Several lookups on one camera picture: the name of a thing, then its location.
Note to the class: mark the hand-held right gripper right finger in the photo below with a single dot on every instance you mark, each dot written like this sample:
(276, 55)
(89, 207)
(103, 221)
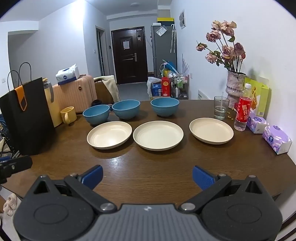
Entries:
(202, 177)

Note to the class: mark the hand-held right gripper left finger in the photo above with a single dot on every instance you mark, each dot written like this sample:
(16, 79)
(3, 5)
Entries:
(93, 176)

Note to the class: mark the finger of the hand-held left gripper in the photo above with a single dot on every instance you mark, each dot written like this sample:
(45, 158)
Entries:
(18, 164)

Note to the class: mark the cream plate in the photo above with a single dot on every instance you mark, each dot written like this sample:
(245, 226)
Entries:
(158, 135)
(108, 135)
(210, 131)

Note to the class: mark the blue bowl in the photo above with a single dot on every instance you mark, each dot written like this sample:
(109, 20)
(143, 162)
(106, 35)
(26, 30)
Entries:
(126, 111)
(164, 110)
(96, 115)

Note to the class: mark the white shoe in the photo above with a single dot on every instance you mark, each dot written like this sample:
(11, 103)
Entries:
(8, 209)
(12, 200)

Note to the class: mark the black paper bag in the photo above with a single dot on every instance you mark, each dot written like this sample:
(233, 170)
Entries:
(27, 120)

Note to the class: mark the cream yellow kettle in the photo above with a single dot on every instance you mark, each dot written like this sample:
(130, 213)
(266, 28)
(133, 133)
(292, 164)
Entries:
(54, 111)

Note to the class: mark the yellow mug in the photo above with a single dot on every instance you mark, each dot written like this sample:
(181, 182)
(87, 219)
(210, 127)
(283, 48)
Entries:
(69, 114)

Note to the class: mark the clear drinking glass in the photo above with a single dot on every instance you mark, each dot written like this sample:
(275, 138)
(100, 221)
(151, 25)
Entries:
(220, 110)

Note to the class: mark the black cylinder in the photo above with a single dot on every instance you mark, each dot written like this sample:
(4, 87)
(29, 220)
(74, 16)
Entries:
(96, 102)

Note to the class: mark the purple tissue pack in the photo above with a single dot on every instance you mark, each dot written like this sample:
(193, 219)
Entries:
(255, 122)
(276, 139)

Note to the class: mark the red label water bottle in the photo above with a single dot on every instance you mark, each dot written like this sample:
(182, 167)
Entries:
(242, 111)

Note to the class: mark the white straw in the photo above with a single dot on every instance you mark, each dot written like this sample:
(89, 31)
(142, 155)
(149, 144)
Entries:
(222, 99)

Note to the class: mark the pink suitcase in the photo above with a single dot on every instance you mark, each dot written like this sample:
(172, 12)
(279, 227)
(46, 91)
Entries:
(76, 95)

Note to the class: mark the wooden chair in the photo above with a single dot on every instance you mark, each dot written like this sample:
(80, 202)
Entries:
(101, 92)

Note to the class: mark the metal storage rack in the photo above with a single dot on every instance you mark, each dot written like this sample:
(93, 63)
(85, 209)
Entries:
(182, 88)

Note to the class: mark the beige jacket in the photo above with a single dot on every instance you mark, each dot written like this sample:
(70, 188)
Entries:
(111, 85)

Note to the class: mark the yellow green box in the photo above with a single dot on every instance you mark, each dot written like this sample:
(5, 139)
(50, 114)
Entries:
(262, 102)

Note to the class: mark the pink textured vase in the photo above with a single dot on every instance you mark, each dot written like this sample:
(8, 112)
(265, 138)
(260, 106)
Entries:
(234, 85)

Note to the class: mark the red box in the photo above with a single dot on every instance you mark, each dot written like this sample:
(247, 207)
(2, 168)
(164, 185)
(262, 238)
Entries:
(166, 87)

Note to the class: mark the blue box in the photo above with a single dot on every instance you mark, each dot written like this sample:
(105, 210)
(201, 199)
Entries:
(156, 90)

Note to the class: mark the white blue tissue pack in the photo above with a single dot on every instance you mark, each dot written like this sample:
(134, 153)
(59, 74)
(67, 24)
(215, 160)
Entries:
(67, 75)

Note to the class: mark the white plastic bag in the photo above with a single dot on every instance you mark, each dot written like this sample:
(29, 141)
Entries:
(152, 80)

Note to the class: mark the yellow pack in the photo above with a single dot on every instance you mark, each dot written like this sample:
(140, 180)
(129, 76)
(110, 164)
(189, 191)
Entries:
(165, 73)

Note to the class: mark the dark brown door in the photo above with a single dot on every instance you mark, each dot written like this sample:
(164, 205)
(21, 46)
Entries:
(129, 67)

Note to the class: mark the blue bag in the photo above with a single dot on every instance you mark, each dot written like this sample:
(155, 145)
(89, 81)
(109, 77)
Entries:
(170, 66)

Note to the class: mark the dried pink roses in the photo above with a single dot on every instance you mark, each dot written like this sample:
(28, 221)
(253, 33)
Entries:
(227, 51)

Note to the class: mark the grey refrigerator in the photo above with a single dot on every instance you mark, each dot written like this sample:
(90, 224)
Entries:
(161, 51)

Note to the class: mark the pale folded umbrella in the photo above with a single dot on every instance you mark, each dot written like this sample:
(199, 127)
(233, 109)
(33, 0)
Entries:
(172, 39)

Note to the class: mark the yellow black box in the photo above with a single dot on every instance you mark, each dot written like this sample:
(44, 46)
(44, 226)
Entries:
(165, 20)

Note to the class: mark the ceiling light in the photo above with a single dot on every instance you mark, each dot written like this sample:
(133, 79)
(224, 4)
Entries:
(134, 4)

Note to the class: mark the wall picture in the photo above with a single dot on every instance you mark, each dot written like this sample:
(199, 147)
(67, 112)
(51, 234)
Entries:
(182, 18)

